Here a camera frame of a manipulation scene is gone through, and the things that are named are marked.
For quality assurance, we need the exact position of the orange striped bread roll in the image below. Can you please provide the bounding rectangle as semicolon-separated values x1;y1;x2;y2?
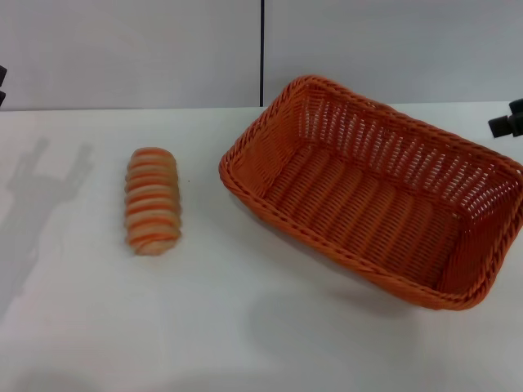
123;147;183;257

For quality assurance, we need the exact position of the black vertical wall strip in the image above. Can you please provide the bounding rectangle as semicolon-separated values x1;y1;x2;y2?
257;0;266;108

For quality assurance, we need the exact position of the orange woven rectangular basket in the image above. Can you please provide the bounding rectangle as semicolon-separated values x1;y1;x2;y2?
218;74;523;314

